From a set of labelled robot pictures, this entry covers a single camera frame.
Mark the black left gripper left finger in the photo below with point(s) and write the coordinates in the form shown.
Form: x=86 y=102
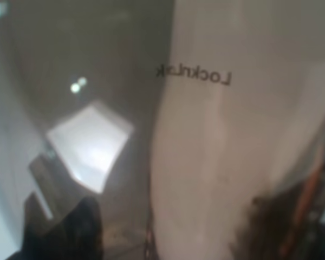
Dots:
x=77 y=236

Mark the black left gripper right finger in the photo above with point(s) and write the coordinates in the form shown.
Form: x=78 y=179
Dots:
x=272 y=233

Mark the clear smoky plastic bottle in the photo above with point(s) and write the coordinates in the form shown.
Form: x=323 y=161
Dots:
x=174 y=115

